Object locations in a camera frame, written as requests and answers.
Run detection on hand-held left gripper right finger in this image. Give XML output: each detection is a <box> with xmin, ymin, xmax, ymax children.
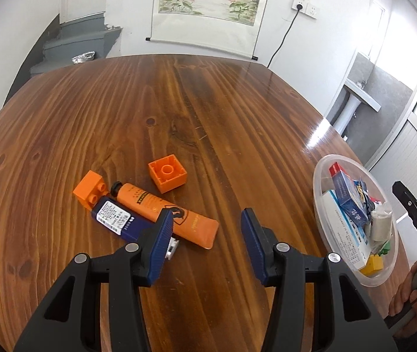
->
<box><xmin>241</xmin><ymin>208</ymin><xmax>396</xmax><ymax>352</ymax></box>

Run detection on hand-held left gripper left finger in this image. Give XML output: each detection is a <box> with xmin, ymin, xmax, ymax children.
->
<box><xmin>14</xmin><ymin>209</ymin><xmax>174</xmax><ymax>352</ymax></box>

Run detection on orange tube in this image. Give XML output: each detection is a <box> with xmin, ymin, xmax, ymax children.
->
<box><xmin>111</xmin><ymin>181</ymin><xmax>219</xmax><ymax>251</ymax></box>

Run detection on white gauze roll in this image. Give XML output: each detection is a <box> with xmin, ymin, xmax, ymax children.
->
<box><xmin>372</xmin><ymin>202</ymin><xmax>393</xmax><ymax>241</ymax></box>

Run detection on dark blue bottle silver cap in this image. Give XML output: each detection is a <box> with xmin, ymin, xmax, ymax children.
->
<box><xmin>91</xmin><ymin>197</ymin><xmax>180</xmax><ymax>260</ymax></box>

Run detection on small yellow brick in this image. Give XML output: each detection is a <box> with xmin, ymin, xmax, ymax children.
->
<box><xmin>359</xmin><ymin>255</ymin><xmax>383</xmax><ymax>277</ymax></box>

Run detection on blue white packet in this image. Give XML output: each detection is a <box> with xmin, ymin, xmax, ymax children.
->
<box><xmin>344</xmin><ymin>180</ymin><xmax>378</xmax><ymax>226</ymax></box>

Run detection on blue red box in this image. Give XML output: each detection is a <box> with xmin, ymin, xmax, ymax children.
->
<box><xmin>331</xmin><ymin>174</ymin><xmax>363</xmax><ymax>209</ymax></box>

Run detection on clear plastic bowl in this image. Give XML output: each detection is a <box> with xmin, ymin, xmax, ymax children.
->
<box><xmin>313</xmin><ymin>155</ymin><xmax>400</xmax><ymax>287</ymax></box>

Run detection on red card box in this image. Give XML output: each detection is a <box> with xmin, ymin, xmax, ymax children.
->
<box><xmin>329</xmin><ymin>162</ymin><xmax>349</xmax><ymax>177</ymax></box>

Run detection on wooden desktop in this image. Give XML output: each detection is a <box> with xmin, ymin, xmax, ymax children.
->
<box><xmin>0</xmin><ymin>54</ymin><xmax>411</xmax><ymax>352</ymax></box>

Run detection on person's right hand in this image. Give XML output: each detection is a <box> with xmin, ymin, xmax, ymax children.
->
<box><xmin>388</xmin><ymin>258</ymin><xmax>417</xmax><ymax>340</ymax></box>

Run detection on orange square brick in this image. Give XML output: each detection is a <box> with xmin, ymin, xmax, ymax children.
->
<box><xmin>148</xmin><ymin>154</ymin><xmax>188</xmax><ymax>194</ymax></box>

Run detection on white louvered door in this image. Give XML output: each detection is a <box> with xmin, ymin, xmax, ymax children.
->
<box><xmin>370</xmin><ymin>110</ymin><xmax>417</xmax><ymax>199</ymax></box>

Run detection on white blue medicine box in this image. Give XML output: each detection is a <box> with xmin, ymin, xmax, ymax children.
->
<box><xmin>320</xmin><ymin>189</ymin><xmax>374</xmax><ymax>270</ymax></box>

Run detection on orange two-stud brick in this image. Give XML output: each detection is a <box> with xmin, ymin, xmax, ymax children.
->
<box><xmin>72</xmin><ymin>170</ymin><xmax>108</xmax><ymax>209</ymax></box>

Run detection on silver foil bag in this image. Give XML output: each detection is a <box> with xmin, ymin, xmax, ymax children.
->
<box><xmin>72</xmin><ymin>51</ymin><xmax>96</xmax><ymax>65</ymax></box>

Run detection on grey stairs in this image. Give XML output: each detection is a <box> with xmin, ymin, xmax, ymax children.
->
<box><xmin>30</xmin><ymin>11</ymin><xmax>123</xmax><ymax>77</ymax></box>

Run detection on white pedestal sink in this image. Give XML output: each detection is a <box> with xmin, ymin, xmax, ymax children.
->
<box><xmin>331</xmin><ymin>81</ymin><xmax>382</xmax><ymax>142</ymax></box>

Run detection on black power cable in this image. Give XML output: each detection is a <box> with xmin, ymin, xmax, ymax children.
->
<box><xmin>267</xmin><ymin>7</ymin><xmax>300</xmax><ymax>68</ymax></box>

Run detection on white wall socket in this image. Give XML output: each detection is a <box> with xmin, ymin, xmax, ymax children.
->
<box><xmin>291</xmin><ymin>0</ymin><xmax>321</xmax><ymax>20</ymax></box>

